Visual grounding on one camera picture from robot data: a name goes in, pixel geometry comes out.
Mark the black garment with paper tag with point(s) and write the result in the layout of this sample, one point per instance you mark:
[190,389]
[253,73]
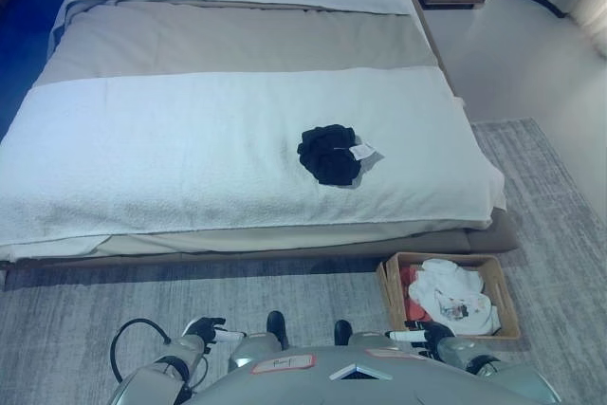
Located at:
[329,156]

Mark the beige duvet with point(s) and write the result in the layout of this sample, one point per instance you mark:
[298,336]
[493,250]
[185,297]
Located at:
[237,40]

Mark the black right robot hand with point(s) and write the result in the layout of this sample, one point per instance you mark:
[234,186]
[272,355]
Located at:
[434,331]

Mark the silver robot leg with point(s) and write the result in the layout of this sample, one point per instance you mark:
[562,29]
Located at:
[362,341]
[258,345]

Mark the white terry blanket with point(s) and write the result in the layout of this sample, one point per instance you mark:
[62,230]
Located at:
[166,153]

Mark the bed with brown frame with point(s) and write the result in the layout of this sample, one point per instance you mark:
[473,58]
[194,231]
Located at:
[246,40]

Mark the red garment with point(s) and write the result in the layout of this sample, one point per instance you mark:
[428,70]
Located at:
[409,279]

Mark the white printed garment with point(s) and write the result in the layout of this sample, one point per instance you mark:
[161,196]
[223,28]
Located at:
[446,289]

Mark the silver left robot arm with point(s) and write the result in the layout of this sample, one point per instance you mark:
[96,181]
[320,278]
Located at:
[161,367]

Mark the wicker laundry basket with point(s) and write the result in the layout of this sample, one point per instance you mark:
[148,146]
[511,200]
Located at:
[505,300]

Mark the grey robot torso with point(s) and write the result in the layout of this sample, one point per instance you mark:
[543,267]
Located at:
[360,383]

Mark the silver left robot leg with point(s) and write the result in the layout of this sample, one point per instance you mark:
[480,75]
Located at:
[258,345]

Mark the silver right robot leg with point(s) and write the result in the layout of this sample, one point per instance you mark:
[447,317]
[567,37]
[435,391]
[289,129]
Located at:
[362,341]

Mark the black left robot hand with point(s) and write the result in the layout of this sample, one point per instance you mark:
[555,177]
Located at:
[205,327]

